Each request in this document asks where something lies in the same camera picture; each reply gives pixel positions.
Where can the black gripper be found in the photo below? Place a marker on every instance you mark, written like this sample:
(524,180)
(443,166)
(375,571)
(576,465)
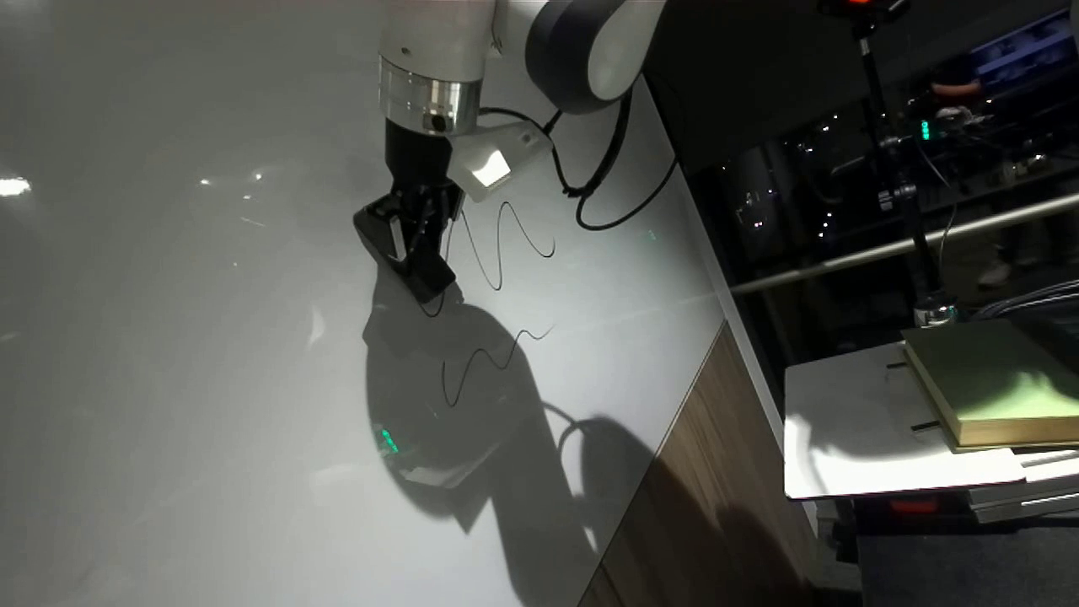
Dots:
(423,162)

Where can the black whiteboard eraser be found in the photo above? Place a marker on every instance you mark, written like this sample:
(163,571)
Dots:
(428,273)

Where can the large black marker squiggle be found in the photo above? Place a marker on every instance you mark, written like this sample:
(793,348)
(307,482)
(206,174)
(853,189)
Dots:
(512,224)

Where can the white side table board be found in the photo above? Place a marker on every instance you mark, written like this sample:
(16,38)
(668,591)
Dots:
(865,438)

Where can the black tripod pole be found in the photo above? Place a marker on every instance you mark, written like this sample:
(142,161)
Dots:
(912,171)

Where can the green notepad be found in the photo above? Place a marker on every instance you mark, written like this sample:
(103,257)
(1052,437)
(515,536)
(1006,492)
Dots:
(998,381)

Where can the glowing computer monitor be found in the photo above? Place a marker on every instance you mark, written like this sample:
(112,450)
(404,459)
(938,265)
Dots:
(1024,53)

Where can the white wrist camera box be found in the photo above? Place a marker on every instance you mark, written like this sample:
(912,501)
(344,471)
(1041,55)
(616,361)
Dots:
(494,171)

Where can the silver metal rail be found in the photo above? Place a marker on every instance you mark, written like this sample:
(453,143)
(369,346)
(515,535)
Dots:
(898,248)

